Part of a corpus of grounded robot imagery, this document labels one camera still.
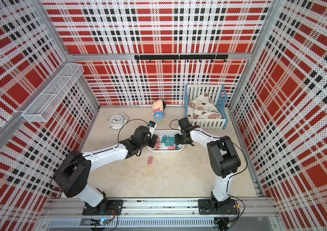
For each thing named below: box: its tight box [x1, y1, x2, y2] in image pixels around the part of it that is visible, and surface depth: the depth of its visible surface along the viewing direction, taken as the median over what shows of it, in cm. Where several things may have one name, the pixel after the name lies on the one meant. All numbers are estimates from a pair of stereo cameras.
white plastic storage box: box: [147, 129, 185, 154], surface depth 98 cm
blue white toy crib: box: [184, 83, 228, 130], surface depth 113 cm
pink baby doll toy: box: [150, 99, 166, 120], surface depth 113 cm
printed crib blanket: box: [187, 92, 221, 119], surface depth 117 cm
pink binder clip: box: [147, 155, 154, 166], surface depth 92 cm
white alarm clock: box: [109, 113, 128, 130], surface depth 109 cm
